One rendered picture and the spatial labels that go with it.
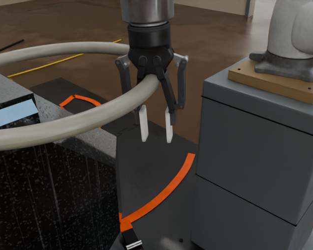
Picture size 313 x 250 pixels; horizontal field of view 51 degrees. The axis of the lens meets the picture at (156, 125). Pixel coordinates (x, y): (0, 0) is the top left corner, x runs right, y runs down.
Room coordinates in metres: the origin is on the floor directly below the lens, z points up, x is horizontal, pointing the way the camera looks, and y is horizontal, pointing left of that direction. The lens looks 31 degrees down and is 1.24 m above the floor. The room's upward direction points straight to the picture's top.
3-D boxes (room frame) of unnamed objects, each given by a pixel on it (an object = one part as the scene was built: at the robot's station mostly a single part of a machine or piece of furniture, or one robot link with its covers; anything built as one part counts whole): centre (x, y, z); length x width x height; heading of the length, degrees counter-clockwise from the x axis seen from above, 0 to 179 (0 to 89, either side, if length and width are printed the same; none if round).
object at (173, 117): (0.56, -0.04, 0.92); 0.03 x 0.01 x 0.05; 79
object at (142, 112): (0.58, 0.03, 0.89); 0.03 x 0.01 x 0.07; 169
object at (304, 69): (1.04, -0.42, 0.86); 0.22 x 0.18 x 0.06; 59
